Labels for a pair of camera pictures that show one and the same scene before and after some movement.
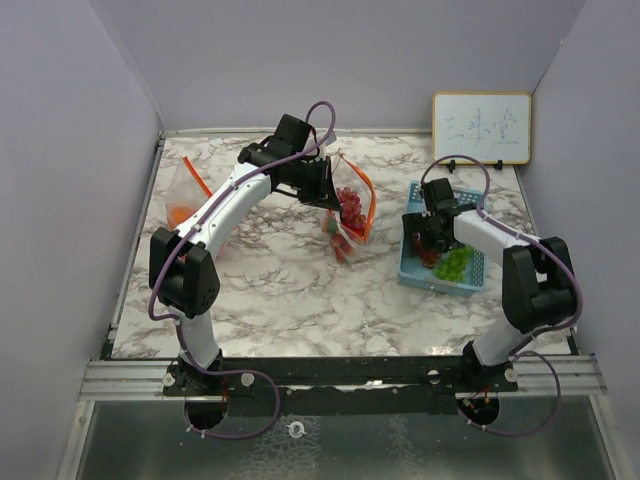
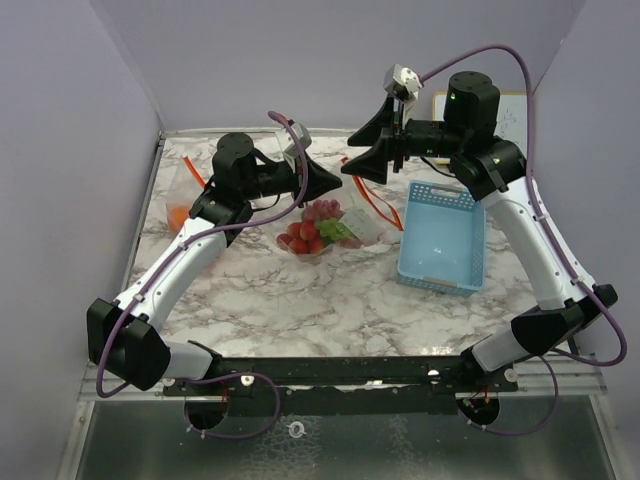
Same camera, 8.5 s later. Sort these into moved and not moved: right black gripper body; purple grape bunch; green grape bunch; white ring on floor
Moved: right black gripper body; purple grape bunch; green grape bunch
Not moved: white ring on floor
